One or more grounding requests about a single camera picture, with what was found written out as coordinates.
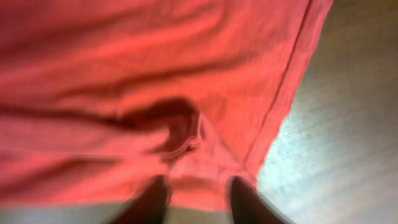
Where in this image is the salmon red t-shirt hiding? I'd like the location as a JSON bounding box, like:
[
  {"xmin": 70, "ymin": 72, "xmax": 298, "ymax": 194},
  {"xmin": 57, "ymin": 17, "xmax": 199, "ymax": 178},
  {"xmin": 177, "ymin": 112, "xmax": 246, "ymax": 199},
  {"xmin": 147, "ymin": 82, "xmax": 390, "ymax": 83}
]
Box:
[{"xmin": 1, "ymin": 0, "xmax": 331, "ymax": 211}]

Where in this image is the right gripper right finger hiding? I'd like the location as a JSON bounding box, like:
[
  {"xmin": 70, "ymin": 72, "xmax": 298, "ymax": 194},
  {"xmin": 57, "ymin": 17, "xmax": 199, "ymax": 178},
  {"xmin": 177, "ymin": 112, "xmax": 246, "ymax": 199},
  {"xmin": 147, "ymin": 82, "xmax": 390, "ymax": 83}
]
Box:
[{"xmin": 230, "ymin": 177, "xmax": 295, "ymax": 224}]

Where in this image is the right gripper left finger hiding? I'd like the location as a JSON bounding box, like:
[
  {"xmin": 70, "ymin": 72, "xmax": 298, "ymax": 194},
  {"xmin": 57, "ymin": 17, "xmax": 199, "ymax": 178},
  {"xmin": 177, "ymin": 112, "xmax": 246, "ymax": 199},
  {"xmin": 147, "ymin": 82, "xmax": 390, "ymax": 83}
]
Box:
[{"xmin": 109, "ymin": 176, "xmax": 170, "ymax": 224}]

